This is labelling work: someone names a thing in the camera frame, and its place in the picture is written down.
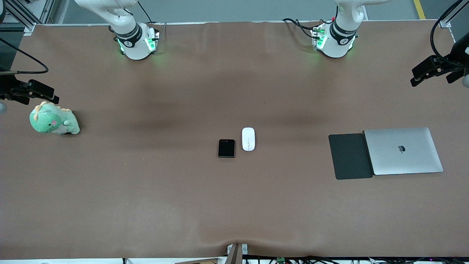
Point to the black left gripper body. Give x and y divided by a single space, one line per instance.
455 62

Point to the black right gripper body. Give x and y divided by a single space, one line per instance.
8 88

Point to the white computer mouse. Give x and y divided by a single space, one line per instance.
248 139

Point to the black phone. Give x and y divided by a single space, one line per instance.
226 148

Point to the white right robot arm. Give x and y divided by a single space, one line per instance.
133 47

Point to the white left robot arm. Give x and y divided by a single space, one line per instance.
335 46

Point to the dark grey mouse pad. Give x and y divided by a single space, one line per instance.
350 156

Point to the green dinosaur plush toy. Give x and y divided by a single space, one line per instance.
47 123

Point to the yellow floor tape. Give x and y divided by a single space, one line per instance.
419 9

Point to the silver closed laptop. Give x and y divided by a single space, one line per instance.
403 161

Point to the brown table cover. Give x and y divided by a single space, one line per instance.
234 220

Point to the small green circuit board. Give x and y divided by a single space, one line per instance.
281 260

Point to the aluminium frame profile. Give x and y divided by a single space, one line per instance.
445 24
29 28

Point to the brown camera post with brackets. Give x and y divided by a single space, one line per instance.
236 255

